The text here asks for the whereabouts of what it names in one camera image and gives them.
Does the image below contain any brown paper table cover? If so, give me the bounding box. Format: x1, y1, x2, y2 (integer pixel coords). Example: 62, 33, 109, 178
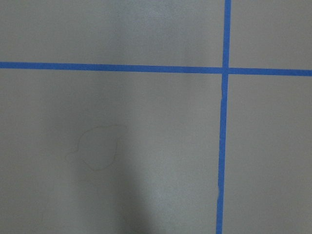
0, 0, 312, 234

